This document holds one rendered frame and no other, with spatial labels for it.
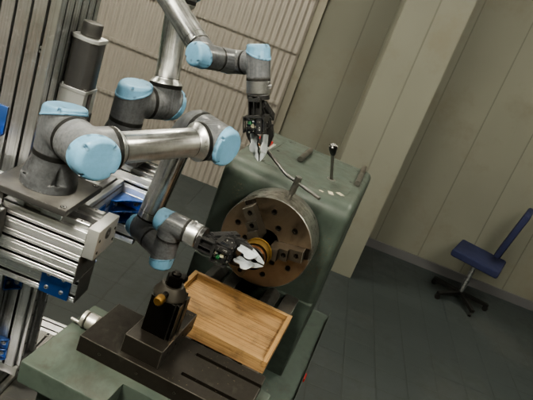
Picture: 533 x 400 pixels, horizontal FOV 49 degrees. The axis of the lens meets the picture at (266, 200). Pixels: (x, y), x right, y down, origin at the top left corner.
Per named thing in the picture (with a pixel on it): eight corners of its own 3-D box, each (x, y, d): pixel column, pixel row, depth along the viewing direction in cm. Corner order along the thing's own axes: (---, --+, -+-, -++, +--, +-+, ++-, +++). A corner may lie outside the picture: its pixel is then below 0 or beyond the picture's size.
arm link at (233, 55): (207, 45, 185) (232, 46, 178) (231, 50, 193) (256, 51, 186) (205, 71, 186) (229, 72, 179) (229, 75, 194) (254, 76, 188)
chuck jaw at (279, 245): (278, 235, 195) (312, 244, 192) (274, 249, 197) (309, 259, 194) (268, 246, 185) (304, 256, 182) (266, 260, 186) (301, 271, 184)
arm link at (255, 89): (250, 79, 187) (274, 80, 185) (250, 94, 188) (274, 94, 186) (243, 81, 180) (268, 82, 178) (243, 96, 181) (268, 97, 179)
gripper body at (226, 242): (225, 270, 175) (189, 253, 177) (235, 260, 183) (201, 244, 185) (233, 248, 173) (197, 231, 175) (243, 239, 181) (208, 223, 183)
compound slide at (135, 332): (159, 313, 157) (163, 297, 155) (192, 329, 155) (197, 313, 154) (120, 351, 138) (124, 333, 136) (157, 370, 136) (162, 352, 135)
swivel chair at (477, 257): (483, 298, 509) (534, 208, 479) (493, 327, 463) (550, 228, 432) (426, 275, 513) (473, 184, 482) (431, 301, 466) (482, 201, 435)
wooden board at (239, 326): (192, 279, 199) (195, 269, 198) (288, 325, 194) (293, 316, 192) (151, 318, 172) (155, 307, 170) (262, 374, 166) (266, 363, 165)
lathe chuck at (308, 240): (215, 248, 210) (251, 173, 198) (293, 293, 206) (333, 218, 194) (205, 257, 201) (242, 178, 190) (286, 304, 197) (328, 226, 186)
